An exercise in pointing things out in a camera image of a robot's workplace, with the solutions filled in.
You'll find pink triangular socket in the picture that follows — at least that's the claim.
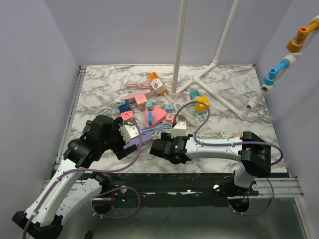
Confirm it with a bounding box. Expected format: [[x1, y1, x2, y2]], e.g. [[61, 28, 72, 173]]
[[145, 106, 167, 128]]

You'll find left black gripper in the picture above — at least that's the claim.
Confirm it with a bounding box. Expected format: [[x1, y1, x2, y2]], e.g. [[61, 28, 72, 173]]
[[100, 118, 138, 159]]

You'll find pink square socket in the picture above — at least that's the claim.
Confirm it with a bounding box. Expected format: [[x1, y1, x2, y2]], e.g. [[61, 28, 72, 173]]
[[121, 111, 135, 122]]

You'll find light blue power strip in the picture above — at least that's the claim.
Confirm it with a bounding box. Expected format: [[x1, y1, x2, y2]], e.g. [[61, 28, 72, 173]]
[[141, 122, 172, 135]]

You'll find white cable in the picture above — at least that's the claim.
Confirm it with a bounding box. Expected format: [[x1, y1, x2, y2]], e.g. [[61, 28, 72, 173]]
[[97, 97, 126, 119]]

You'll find white flat plug adapter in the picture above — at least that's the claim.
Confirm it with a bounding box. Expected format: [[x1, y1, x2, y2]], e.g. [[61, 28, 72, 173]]
[[219, 126, 234, 139]]

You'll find orange white cube socket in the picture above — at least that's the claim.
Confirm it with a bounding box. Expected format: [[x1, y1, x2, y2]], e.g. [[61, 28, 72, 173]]
[[149, 72, 168, 96]]

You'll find pink coiled cable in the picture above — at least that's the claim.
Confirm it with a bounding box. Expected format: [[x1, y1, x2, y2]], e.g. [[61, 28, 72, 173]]
[[124, 80, 153, 91]]

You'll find white PVC pipe stand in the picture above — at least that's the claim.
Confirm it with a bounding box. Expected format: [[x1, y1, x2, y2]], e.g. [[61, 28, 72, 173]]
[[171, 0, 248, 120]]

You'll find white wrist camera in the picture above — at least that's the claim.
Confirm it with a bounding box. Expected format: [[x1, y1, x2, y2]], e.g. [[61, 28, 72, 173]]
[[119, 124, 139, 143], [171, 121, 187, 137]]

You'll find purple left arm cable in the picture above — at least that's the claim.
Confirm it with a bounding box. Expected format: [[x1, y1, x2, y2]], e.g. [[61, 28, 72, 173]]
[[22, 119, 143, 236]]

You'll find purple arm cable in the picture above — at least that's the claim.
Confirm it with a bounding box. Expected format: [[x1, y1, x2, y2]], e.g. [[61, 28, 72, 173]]
[[174, 100, 285, 167], [22, 119, 143, 236]]

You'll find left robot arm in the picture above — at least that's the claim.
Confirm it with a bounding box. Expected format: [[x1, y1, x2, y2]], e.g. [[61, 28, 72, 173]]
[[12, 115, 142, 239]]

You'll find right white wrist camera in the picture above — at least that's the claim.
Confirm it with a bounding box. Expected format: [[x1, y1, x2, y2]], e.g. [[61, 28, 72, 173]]
[[171, 121, 187, 137]]

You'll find teal plug adapter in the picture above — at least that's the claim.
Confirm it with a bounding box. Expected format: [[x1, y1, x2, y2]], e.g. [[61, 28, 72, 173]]
[[189, 89, 201, 100]]

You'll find purple power strip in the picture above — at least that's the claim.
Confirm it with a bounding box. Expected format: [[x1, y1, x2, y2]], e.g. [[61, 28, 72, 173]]
[[123, 133, 153, 149]]

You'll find yellow cube socket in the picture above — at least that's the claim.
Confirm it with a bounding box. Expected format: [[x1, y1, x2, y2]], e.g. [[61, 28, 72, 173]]
[[195, 96, 210, 116]]

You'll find beige cube socket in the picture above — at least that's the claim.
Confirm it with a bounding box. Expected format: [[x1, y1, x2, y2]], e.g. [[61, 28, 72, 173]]
[[233, 131, 244, 137]]

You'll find pink long power strip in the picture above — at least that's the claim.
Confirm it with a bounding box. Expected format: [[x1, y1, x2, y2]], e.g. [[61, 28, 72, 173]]
[[123, 89, 156, 111]]

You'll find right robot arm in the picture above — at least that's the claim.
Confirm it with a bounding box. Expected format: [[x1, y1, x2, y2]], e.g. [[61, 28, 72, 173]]
[[150, 131, 271, 197]]

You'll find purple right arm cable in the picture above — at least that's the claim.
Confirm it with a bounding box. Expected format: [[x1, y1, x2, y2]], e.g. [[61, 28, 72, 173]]
[[174, 100, 285, 167]]

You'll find dark blue cube socket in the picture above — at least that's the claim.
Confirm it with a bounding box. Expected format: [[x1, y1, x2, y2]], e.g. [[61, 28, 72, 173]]
[[119, 99, 131, 113]]

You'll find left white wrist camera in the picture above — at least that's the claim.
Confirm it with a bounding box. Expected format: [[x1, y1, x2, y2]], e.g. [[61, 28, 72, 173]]
[[119, 124, 139, 143]]

